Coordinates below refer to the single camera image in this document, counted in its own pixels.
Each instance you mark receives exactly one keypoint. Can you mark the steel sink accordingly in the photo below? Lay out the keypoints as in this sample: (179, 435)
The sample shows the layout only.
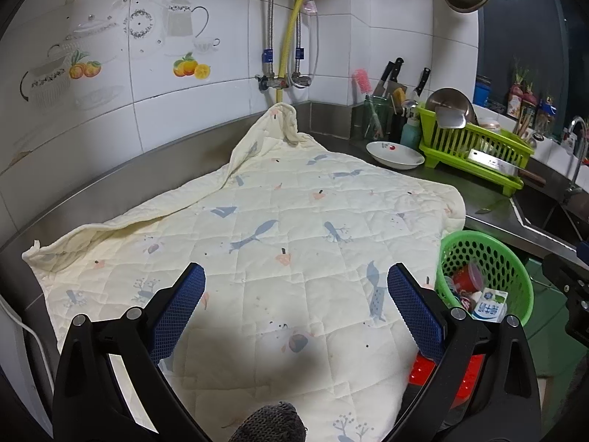
(543, 214)

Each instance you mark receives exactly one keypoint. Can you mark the green dish rack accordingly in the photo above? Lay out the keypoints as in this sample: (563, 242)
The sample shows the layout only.
(451, 142)

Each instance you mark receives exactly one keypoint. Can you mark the white milk carton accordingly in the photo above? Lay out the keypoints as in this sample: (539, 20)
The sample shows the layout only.
(490, 304)

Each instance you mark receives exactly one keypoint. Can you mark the steel cleaver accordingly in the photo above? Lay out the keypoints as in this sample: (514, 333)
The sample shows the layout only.
(492, 162)

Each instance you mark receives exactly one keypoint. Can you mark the teal bottle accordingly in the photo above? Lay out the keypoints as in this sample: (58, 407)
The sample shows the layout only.
(410, 136)

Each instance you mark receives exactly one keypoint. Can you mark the pink tag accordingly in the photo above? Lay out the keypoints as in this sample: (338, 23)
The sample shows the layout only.
(309, 6)

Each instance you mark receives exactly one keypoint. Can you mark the green plastic basket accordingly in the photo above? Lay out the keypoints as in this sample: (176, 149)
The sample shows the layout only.
(483, 248)

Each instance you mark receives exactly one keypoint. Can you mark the green utensil holder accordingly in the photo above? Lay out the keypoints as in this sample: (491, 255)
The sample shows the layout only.
(375, 119)

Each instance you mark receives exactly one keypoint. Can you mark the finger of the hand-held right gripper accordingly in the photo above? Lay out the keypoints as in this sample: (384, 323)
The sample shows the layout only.
(563, 269)

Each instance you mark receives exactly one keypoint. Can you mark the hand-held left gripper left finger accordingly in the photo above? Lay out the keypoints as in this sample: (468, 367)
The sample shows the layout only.
(179, 313)

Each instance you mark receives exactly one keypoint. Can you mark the steel bowl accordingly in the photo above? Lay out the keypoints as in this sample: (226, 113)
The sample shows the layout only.
(451, 96)

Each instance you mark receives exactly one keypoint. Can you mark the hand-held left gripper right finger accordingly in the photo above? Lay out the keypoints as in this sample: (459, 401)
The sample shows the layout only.
(414, 313)

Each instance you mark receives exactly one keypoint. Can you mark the steel spatula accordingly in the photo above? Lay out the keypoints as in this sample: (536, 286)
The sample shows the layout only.
(451, 119)

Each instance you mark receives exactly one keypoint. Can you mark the pink bottle brush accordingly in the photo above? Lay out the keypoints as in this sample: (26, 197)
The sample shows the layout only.
(361, 80)

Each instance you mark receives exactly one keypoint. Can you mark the metal water valve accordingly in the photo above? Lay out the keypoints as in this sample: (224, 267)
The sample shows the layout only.
(269, 82)
(300, 80)

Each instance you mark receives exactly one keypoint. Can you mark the steel faucet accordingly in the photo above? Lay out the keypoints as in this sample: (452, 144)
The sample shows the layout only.
(575, 156)

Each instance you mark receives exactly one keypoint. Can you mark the blue plastic jar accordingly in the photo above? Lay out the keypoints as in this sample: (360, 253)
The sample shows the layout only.
(482, 92)

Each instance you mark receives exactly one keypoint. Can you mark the white plate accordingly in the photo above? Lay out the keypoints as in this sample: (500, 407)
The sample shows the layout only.
(395, 156)

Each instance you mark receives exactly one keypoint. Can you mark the red plastic stool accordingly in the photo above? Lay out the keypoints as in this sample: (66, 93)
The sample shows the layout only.
(469, 373)

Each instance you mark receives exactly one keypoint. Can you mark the red clear plastic cup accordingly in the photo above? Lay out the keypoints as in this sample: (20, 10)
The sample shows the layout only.
(469, 278)

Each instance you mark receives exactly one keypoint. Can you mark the cream quilted blanket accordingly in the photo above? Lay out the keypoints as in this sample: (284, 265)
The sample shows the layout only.
(276, 193)

